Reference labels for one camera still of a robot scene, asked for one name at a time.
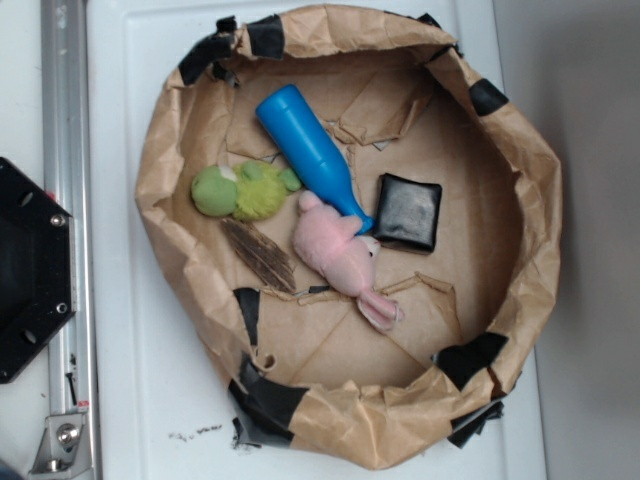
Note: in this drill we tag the blue plastic bottle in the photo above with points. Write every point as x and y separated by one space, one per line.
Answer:
292 125

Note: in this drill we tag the pink plush bunny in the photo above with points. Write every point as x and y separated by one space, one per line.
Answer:
331 245

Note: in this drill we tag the dark wooden piece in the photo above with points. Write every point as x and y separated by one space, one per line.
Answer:
261 254

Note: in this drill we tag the green plush frog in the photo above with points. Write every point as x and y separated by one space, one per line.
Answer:
251 191

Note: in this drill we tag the black square block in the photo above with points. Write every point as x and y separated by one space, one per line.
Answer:
407 214

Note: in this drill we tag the brown paper bin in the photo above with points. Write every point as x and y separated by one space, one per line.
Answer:
399 99

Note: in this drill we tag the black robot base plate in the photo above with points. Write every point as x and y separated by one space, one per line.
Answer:
36 270

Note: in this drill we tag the aluminium extrusion rail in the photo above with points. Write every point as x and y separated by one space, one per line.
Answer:
73 388

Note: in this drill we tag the metal corner bracket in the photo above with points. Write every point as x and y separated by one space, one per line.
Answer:
62 442

